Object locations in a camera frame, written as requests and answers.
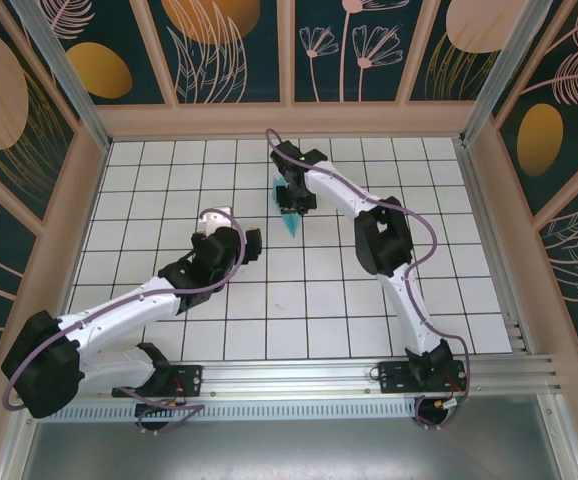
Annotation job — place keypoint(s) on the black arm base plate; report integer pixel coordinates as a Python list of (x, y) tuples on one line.
[(394, 377), (189, 380)]

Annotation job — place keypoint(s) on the aluminium mounting rail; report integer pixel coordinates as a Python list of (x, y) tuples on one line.
[(289, 377)]

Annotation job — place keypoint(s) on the aluminium frame post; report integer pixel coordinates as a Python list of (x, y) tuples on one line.
[(504, 70), (69, 80)]

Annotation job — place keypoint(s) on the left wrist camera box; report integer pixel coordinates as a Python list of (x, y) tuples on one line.
[(214, 218)]

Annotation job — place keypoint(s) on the grey metal sheet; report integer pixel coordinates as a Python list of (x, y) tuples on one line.
[(289, 452)]

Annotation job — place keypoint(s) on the aluminium side rail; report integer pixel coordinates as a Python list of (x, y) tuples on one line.
[(474, 200)]

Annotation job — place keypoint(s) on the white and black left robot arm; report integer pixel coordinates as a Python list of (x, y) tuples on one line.
[(119, 310)]

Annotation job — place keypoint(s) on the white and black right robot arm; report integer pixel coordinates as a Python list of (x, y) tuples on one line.
[(384, 240)]

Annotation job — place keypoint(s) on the teal cloth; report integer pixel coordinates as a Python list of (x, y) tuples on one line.
[(291, 225)]

